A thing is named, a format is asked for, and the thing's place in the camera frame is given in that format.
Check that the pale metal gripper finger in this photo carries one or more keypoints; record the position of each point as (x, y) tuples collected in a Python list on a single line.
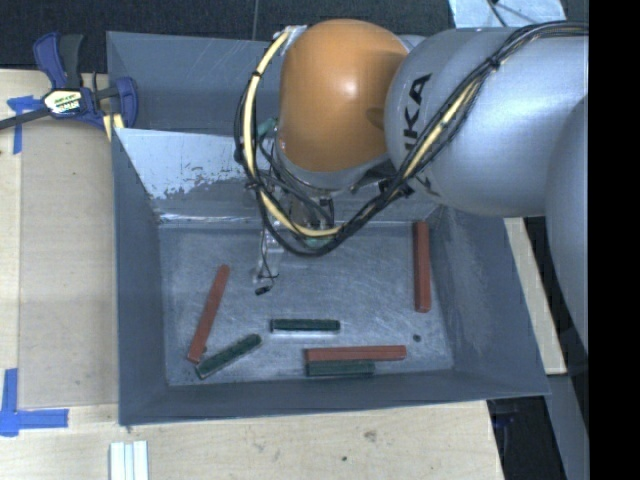
[(276, 250), (262, 260)]

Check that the red-brown flat block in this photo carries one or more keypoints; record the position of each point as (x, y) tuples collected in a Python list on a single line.
[(355, 353), (422, 268), (209, 313)]

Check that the dark green flat block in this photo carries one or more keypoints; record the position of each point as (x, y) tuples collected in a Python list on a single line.
[(340, 368), (228, 356), (305, 325)]

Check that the grey metal bin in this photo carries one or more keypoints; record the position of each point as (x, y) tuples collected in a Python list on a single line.
[(350, 293)]

